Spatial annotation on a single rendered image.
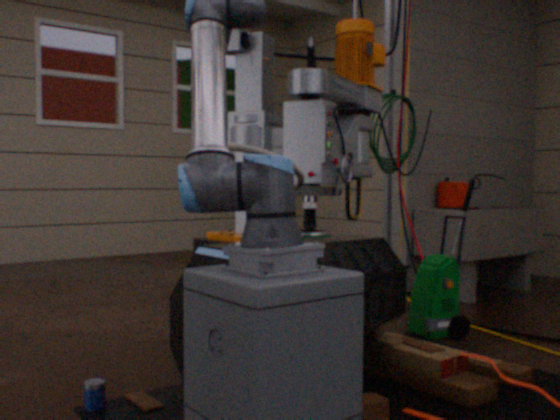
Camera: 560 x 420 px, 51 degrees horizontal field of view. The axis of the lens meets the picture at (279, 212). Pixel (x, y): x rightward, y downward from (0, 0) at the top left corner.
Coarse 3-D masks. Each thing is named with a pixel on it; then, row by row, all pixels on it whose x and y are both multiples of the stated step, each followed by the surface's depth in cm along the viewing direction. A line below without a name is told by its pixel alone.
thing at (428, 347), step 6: (384, 336) 340; (390, 336) 340; (402, 336) 341; (408, 336) 341; (378, 342) 332; (384, 342) 329; (390, 342) 328; (396, 342) 328; (402, 342) 331; (408, 342) 329; (414, 342) 329; (420, 342) 329; (420, 348) 318; (426, 348) 317; (432, 348) 317; (438, 348) 317
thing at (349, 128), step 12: (336, 108) 300; (336, 120) 301; (348, 120) 336; (360, 120) 341; (372, 120) 361; (348, 132) 328; (372, 132) 365; (348, 144) 325; (360, 168) 344; (372, 168) 364; (336, 192) 316
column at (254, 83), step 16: (256, 48) 368; (272, 48) 381; (240, 64) 373; (256, 64) 369; (272, 64) 382; (240, 80) 374; (256, 80) 369; (272, 80) 382; (240, 96) 374; (256, 96) 370; (272, 96) 383; (240, 224) 378
